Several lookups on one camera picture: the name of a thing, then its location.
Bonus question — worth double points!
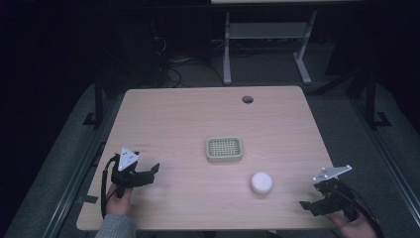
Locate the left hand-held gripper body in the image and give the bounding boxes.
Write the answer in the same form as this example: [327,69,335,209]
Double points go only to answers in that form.
[110,146,151,199]

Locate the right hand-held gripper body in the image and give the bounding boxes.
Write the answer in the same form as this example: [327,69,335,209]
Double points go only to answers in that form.
[312,164,361,222]

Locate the round white soap bar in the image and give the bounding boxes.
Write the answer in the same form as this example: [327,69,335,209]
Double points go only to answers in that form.
[250,171,274,195]

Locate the pale green soap dish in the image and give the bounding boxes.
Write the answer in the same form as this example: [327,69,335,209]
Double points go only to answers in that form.
[205,136,244,164]

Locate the person's left hand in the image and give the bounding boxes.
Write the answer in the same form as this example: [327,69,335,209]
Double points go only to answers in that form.
[105,182,134,218]

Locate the person's right hand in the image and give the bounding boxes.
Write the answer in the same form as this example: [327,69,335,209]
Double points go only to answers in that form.
[324,211,378,238]

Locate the grey tape strip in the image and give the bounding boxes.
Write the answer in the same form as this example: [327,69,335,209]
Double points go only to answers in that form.
[75,194,100,205]

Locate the black metal stand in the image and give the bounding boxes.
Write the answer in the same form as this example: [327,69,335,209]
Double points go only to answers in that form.
[82,70,107,129]
[362,63,392,130]

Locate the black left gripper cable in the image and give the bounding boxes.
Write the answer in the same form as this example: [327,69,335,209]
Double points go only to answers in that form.
[100,154,121,220]

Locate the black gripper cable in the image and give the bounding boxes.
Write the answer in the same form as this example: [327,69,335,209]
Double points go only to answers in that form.
[340,187,386,238]
[100,154,121,220]

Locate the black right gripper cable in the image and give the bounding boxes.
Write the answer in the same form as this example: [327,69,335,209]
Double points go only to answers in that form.
[340,187,386,238]

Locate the black cables on floor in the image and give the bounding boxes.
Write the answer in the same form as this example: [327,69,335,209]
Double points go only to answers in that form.
[150,18,226,89]

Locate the white metal table frame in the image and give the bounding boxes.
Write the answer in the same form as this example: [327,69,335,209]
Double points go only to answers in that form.
[222,9,319,86]

